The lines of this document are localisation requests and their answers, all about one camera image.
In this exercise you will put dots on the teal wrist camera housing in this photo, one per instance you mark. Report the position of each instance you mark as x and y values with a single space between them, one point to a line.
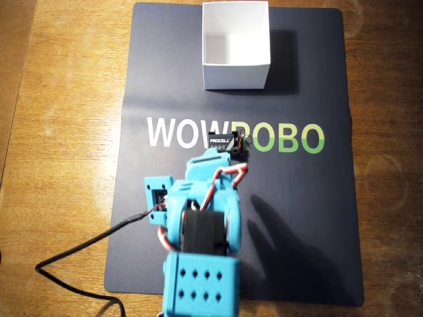
155 183

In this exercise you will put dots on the small black battery pack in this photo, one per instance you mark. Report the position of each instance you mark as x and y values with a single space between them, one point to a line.
219 140

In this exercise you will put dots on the black WOWROBO printed mat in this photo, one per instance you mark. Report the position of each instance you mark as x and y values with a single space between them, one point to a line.
314 82

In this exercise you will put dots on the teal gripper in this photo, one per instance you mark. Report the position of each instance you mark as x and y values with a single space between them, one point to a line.
209 164

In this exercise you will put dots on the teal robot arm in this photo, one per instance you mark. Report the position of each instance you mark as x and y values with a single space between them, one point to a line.
201 290

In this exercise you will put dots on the white open cardboard box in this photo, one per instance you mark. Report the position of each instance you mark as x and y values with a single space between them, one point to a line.
234 77

